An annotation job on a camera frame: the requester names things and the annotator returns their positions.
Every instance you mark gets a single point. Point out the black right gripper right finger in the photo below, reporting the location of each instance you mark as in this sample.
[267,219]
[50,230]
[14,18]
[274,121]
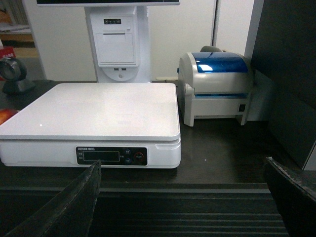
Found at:
[295,198]

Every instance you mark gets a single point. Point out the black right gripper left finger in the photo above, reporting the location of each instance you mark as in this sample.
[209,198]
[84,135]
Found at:
[68,214]

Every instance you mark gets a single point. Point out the dark red mango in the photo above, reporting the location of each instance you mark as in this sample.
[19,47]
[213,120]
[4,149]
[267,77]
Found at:
[6,114]

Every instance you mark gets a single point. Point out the black checkout counter cabinet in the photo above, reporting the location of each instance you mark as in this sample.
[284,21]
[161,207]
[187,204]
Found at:
[219,190]

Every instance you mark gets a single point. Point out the white electronic checkout scale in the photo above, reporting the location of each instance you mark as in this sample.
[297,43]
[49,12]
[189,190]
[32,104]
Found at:
[122,125]

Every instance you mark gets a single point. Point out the grey blue label printer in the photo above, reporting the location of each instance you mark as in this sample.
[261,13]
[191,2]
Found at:
[214,85]

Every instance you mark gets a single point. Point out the black desktop barcode scanner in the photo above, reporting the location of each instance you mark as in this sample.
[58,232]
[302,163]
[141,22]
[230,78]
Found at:
[14,72]

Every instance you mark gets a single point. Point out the red fire extinguisher box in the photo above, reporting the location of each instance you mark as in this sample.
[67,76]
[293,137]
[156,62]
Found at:
[7,52]

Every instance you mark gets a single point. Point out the grey office chair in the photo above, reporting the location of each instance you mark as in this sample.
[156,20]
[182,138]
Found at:
[208,48]

